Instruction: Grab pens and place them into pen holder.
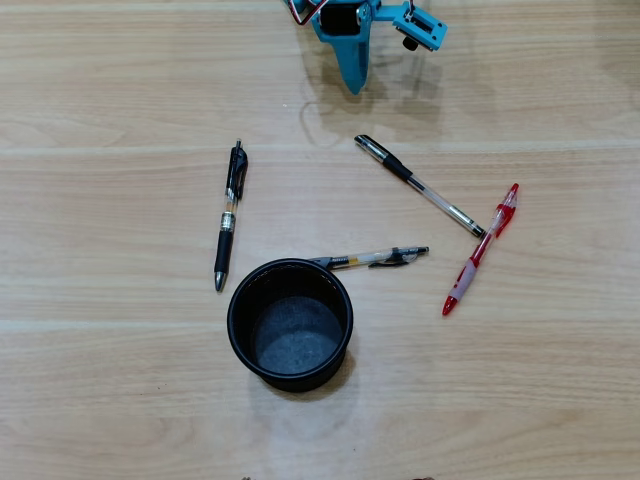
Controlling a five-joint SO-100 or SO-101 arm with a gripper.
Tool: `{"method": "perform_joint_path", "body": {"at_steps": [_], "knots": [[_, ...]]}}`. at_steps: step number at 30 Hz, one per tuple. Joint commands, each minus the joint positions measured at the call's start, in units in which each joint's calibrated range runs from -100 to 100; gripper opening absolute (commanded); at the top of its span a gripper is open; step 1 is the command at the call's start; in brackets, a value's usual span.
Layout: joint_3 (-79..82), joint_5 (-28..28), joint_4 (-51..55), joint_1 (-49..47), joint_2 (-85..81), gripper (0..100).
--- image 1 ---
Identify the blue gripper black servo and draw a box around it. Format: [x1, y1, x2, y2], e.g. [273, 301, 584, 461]
[285, 0, 374, 96]

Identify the capped clear stick gel pen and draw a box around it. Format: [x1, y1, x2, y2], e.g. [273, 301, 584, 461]
[353, 133, 487, 239]

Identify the clear retractable pen black clip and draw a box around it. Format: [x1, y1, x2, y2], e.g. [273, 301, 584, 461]
[307, 244, 431, 274]

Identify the red retractable pen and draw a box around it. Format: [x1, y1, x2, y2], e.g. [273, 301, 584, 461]
[441, 182, 520, 317]

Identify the black retractable pen silver label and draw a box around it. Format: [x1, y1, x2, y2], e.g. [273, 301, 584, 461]
[213, 138, 250, 294]

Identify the black mesh pen holder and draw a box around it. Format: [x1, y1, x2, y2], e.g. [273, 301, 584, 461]
[226, 257, 355, 394]

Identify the wrist camera on blue mount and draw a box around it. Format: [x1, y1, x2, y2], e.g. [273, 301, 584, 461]
[372, 1, 449, 54]

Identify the red white black servo cable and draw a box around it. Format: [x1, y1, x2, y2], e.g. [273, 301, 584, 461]
[287, 0, 315, 27]

